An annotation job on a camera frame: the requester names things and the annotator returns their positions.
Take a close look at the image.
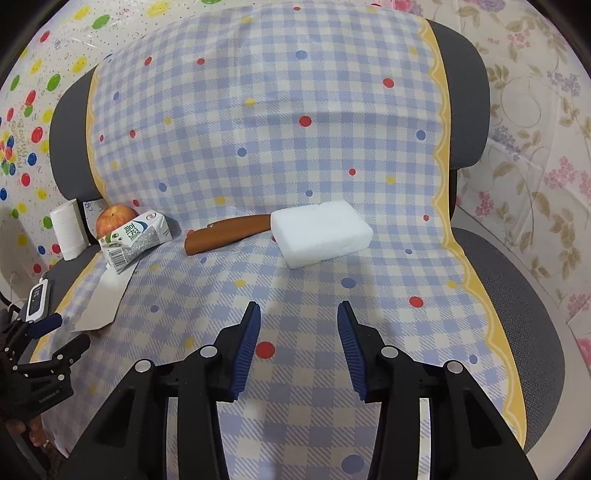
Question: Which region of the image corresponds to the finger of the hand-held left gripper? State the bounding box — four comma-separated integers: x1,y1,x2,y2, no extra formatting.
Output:
21,333,90,370
21,314,63,337

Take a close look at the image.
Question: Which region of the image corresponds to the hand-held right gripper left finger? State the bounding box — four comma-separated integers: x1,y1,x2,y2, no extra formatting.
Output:
54,301,262,480

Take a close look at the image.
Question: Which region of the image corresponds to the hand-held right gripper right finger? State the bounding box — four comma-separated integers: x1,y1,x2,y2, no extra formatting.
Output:
337,301,539,480

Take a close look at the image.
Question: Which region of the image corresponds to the person's left hand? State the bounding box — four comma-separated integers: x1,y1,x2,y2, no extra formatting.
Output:
14,418,47,448

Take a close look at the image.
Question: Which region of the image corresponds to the white device with screen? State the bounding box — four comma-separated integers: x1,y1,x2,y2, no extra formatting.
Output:
25,281,51,323

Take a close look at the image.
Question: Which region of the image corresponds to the grey cardboard piece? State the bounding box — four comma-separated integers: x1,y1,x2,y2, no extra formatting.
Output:
70,256,144,333

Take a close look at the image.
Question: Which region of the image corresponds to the white cylinder roll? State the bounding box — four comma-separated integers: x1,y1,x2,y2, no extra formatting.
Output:
50,198,88,261

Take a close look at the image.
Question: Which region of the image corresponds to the white foam block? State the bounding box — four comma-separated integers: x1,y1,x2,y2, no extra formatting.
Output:
270,201,374,269

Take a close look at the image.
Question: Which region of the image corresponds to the red apple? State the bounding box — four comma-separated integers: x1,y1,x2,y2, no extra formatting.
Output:
95,204,139,238

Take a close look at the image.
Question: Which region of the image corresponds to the white green milk carton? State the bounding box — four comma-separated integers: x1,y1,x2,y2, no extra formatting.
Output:
99,209,174,275

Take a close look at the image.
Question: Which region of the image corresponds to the blue checked dotted cloth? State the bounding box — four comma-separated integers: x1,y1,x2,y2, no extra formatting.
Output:
30,0,527,480

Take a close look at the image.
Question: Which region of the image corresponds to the balloon print plastic sheet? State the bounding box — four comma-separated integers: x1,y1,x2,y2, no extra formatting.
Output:
0,0,259,287

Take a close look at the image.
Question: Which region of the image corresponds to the floral print plastic sheet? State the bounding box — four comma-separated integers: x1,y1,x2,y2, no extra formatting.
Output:
369,0,591,361

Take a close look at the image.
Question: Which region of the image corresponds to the grey office chair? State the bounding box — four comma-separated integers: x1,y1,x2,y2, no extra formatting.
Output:
28,18,566,480

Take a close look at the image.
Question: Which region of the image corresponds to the white cable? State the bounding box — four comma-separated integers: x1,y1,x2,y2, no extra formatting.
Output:
7,272,44,308

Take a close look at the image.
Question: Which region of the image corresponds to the brown handled knife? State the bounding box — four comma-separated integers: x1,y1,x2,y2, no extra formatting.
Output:
185,215,274,256

